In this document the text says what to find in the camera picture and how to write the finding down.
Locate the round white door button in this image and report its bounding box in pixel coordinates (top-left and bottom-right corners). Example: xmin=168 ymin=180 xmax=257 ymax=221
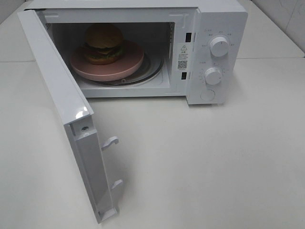
xmin=200 ymin=89 xmax=215 ymax=101

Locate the pink round plate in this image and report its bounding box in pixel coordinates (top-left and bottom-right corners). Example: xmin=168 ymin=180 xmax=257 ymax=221
xmin=70 ymin=41 xmax=144 ymax=82

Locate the white microwave door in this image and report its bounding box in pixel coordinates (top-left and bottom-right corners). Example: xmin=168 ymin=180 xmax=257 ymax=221
xmin=18 ymin=10 xmax=122 ymax=223

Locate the burger with lettuce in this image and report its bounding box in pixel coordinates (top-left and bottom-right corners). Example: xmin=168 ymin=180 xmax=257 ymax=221
xmin=81 ymin=23 xmax=124 ymax=65

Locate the glass microwave turntable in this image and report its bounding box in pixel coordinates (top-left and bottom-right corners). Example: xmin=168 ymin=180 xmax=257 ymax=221
xmin=85 ymin=52 xmax=163 ymax=87

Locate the white warning label sticker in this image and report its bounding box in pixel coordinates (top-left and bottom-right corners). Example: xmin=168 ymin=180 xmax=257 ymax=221
xmin=176 ymin=43 xmax=192 ymax=71

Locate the lower white timer knob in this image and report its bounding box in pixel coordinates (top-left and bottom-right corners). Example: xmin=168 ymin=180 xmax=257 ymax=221
xmin=204 ymin=67 xmax=223 ymax=85

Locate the white microwave oven body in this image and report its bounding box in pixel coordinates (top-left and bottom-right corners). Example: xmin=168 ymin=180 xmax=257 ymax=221
xmin=24 ymin=0 xmax=248 ymax=104

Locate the upper white power knob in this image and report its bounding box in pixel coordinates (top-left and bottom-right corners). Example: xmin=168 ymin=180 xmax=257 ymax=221
xmin=209 ymin=35 xmax=230 ymax=57

